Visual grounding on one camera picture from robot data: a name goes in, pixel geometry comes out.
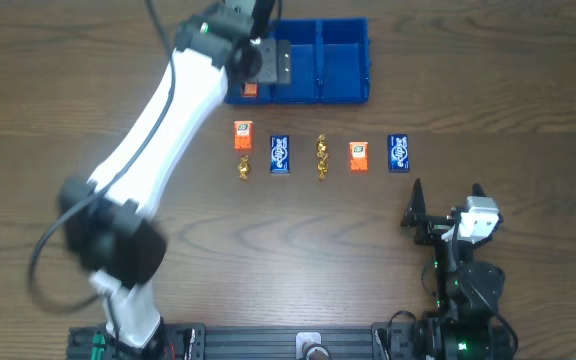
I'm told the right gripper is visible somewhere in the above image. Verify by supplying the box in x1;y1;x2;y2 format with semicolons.
400;177;487;247

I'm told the blue candy pack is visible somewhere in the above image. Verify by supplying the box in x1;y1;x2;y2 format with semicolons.
387;133;411;174
269;134;291;175

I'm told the blue tray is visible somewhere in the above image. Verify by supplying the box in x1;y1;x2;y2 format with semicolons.
223;17;371;106

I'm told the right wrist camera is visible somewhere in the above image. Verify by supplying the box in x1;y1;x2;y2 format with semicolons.
440;195;501;246

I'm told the mounting rail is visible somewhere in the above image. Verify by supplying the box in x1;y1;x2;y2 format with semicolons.
66;322;514;360

